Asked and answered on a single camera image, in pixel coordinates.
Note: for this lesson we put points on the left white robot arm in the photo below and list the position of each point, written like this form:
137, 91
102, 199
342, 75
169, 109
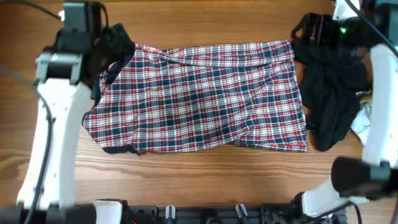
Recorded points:
66, 74

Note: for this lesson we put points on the white crumpled garment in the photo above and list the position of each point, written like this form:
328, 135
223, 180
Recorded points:
362, 122

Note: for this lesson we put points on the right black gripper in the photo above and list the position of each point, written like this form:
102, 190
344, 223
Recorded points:
323, 22

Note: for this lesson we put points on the black garment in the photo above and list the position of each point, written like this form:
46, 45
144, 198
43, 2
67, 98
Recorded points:
331, 80

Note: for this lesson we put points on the plaid red navy shirt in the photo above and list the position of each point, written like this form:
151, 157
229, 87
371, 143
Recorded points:
196, 98

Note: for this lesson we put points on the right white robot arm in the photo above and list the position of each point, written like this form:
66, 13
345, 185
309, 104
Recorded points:
374, 175

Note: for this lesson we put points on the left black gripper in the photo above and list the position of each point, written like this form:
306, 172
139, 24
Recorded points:
119, 51

